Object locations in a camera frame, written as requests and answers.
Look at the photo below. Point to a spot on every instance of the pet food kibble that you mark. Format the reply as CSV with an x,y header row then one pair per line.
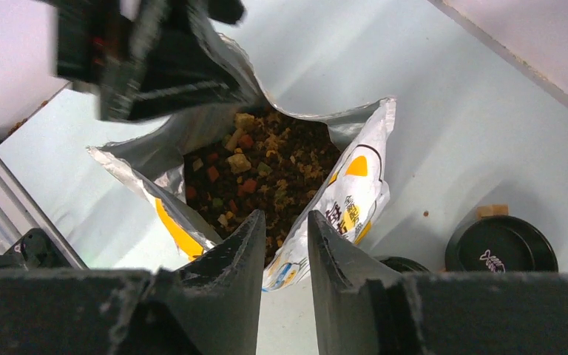
x,y
270,162

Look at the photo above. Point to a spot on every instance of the cat food bag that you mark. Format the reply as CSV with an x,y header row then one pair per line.
x,y
351,198

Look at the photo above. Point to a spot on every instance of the black bowl paw print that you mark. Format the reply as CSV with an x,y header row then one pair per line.
x,y
403,265

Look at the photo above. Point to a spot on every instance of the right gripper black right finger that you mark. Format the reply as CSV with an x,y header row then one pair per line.
x,y
363,307

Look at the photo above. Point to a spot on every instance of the wooden bowl stand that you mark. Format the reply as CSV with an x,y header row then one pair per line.
x,y
491,210

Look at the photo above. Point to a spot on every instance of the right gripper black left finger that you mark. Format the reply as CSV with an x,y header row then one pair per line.
x,y
209,306

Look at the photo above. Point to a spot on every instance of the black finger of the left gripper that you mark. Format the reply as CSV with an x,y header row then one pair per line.
x,y
209,69

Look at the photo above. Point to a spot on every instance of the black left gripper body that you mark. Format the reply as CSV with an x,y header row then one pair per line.
x,y
140,68

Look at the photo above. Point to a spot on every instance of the black bowl fishbone print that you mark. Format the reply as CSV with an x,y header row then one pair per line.
x,y
500,244

